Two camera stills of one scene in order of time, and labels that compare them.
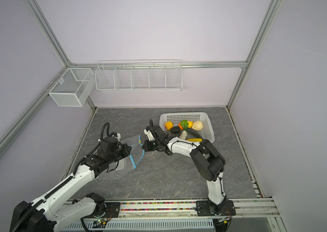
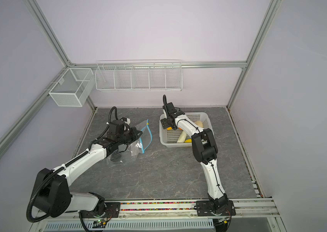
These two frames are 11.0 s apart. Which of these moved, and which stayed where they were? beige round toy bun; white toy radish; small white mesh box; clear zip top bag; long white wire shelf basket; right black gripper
Moved: clear zip top bag; right black gripper
Stayed: small white mesh box; long white wire shelf basket; white toy radish; beige round toy bun
